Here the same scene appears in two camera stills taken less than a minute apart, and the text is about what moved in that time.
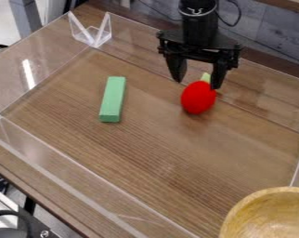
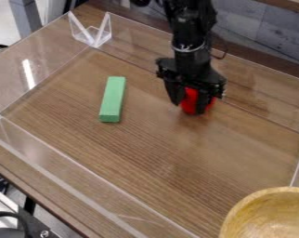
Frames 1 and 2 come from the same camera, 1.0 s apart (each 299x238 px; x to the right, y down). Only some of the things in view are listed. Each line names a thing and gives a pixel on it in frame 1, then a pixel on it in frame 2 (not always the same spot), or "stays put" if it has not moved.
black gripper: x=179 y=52 -> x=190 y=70
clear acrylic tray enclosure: x=137 y=129 stays put
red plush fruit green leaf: x=199 y=97 stays put
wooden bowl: x=273 y=213 stays put
